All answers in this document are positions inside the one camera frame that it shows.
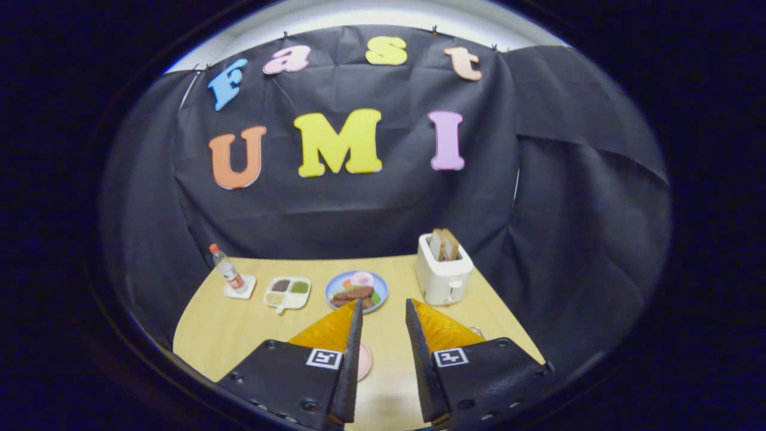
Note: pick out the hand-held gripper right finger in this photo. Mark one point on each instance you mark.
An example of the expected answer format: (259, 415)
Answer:
(422, 371)

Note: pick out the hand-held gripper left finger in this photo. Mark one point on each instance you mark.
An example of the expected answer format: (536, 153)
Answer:
(347, 371)

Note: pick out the pink plate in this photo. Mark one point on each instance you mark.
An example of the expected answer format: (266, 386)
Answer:
(365, 362)

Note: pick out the brown meat slice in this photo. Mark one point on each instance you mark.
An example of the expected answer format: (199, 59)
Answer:
(356, 293)
(342, 302)

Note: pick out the green lettuce leaf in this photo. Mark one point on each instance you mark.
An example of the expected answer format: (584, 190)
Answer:
(376, 297)

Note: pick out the blue plate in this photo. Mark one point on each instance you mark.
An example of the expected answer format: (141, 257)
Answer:
(335, 284)

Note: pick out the white toaster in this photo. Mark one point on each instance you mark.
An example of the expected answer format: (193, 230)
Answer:
(443, 281)

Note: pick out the pink ham slice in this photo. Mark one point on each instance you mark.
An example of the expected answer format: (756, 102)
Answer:
(362, 279)

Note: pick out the white divided condiment tray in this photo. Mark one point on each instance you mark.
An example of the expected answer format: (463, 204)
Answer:
(287, 293)

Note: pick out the toast slice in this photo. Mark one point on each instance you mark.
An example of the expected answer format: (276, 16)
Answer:
(452, 244)
(437, 245)

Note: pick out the white square coaster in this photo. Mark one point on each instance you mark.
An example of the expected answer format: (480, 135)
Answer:
(246, 290)

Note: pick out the clear bottle with red cap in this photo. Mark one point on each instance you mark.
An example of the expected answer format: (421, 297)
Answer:
(226, 269)

